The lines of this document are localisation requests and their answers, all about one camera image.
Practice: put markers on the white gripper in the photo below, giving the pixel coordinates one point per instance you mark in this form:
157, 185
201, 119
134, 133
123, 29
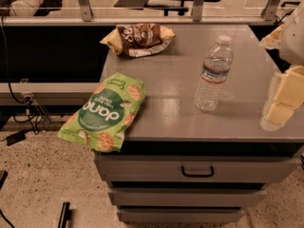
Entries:
294, 42

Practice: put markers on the clear plastic water bottle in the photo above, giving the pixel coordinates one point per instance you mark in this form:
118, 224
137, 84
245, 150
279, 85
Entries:
214, 72

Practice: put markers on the grey drawer cabinet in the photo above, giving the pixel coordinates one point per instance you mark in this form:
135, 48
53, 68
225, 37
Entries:
145, 180

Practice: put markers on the brown yellow snack bag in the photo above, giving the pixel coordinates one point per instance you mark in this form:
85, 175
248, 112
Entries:
138, 40

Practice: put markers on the green rice chips bag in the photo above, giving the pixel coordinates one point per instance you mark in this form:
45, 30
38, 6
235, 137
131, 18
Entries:
102, 121

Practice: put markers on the seated person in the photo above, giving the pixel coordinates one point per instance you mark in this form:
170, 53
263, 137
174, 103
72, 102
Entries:
26, 8

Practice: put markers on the black power adapter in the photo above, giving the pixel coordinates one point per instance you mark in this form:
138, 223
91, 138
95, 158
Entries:
15, 138

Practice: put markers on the black drawer handle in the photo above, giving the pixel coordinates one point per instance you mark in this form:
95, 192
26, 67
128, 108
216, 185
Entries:
200, 174

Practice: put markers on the metal glass barrier frame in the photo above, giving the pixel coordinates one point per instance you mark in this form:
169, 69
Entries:
222, 12

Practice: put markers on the black floor bracket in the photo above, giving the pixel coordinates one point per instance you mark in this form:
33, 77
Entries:
65, 215

